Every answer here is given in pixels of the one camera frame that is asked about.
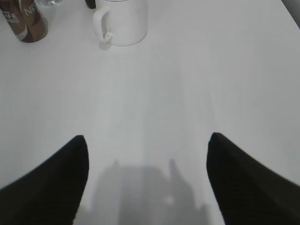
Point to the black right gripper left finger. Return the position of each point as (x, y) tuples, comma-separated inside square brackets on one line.
[(51, 193)]

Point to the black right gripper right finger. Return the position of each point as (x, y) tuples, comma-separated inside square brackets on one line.
[(247, 192)]

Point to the brown Nescafe coffee bottle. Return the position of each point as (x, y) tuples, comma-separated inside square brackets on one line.
[(24, 19)]

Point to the white ceramic mug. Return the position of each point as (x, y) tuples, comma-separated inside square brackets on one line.
[(121, 22)]

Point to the clear water bottle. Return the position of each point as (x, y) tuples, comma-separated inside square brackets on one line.
[(49, 2)]

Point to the black cola bottle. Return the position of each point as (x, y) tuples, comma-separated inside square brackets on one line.
[(91, 4)]

